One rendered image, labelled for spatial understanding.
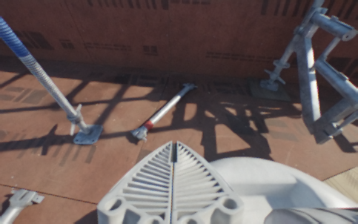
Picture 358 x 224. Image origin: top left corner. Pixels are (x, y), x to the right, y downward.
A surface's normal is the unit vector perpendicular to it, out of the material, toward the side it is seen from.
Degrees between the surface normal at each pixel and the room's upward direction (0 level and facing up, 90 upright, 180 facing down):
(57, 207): 0
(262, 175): 0
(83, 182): 0
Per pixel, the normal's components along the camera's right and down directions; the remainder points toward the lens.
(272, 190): 0.01, 0.43
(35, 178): 0.01, -0.69
